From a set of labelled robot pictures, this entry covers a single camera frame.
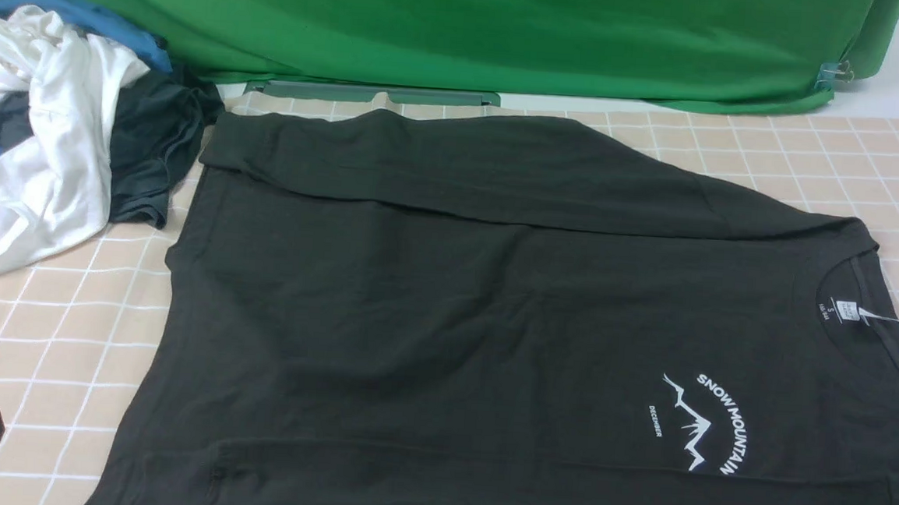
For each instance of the dark gray long-sleeve top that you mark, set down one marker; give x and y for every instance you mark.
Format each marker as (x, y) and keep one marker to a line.
(505, 311)

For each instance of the green backdrop cloth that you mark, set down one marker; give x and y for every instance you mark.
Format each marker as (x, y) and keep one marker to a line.
(735, 57)

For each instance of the dark teal crumpled garment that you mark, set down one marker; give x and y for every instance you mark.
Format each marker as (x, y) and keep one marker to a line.
(158, 130)

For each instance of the white crumpled garment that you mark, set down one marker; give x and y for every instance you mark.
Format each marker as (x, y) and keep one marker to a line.
(55, 187)

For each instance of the beige checked tablecloth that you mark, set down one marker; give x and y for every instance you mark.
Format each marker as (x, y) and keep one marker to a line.
(78, 331)

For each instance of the metal binder clip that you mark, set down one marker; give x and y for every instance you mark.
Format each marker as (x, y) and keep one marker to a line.
(833, 73)

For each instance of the blue crumpled garment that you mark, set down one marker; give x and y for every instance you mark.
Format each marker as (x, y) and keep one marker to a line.
(97, 24)

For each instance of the green plastic rail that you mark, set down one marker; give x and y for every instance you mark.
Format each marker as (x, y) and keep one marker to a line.
(355, 93)

